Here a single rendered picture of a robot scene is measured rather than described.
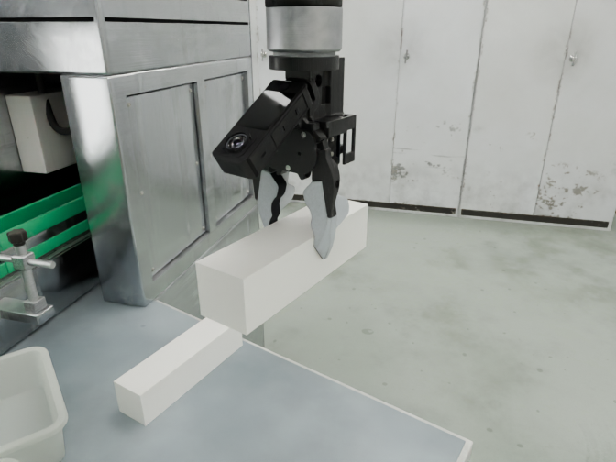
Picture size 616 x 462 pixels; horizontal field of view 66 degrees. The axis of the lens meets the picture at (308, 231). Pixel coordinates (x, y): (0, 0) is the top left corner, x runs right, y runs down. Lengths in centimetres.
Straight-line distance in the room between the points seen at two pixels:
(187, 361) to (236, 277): 42
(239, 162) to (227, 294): 12
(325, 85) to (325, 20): 7
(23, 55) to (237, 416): 76
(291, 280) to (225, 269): 8
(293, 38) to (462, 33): 308
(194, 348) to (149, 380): 10
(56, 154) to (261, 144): 92
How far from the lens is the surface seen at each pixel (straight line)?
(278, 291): 48
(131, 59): 102
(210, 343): 87
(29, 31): 106
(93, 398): 91
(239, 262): 46
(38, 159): 129
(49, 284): 113
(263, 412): 82
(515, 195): 374
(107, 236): 108
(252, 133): 45
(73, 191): 129
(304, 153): 48
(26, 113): 128
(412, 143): 361
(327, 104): 52
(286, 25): 47
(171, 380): 83
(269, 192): 53
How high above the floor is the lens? 132
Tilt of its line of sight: 23 degrees down
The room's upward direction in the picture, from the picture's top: straight up
